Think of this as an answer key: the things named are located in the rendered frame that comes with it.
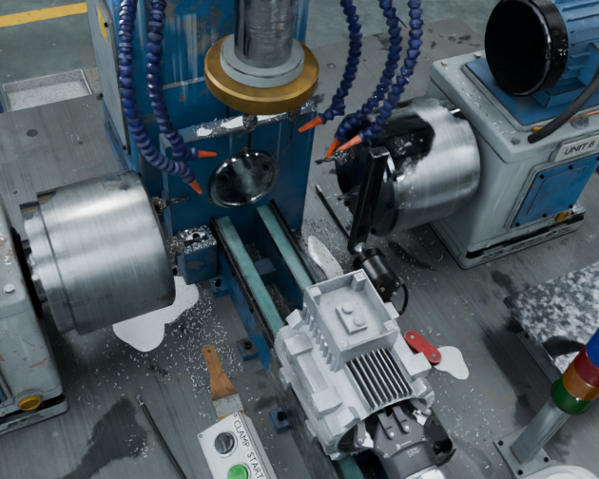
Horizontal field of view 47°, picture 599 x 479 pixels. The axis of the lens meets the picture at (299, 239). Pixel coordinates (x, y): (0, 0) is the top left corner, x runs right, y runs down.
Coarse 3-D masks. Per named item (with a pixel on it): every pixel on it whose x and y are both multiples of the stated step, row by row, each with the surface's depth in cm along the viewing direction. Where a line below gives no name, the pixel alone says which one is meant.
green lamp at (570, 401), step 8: (560, 376) 109; (560, 384) 108; (552, 392) 111; (560, 392) 108; (568, 392) 106; (560, 400) 109; (568, 400) 107; (576, 400) 106; (584, 400) 106; (592, 400) 106; (568, 408) 108; (576, 408) 107; (584, 408) 108
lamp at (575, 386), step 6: (570, 366) 105; (564, 372) 108; (570, 372) 105; (564, 378) 107; (570, 378) 105; (576, 378) 103; (564, 384) 107; (570, 384) 105; (576, 384) 104; (582, 384) 103; (588, 384) 102; (570, 390) 105; (576, 390) 104; (582, 390) 104; (588, 390) 103; (594, 390) 103; (576, 396) 105; (582, 396) 105; (588, 396) 104; (594, 396) 105
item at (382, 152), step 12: (372, 156) 110; (384, 156) 111; (372, 168) 112; (384, 168) 113; (372, 180) 114; (360, 192) 118; (372, 192) 117; (360, 204) 119; (372, 204) 120; (360, 216) 121; (372, 216) 122; (360, 228) 124; (348, 240) 129; (360, 240) 127
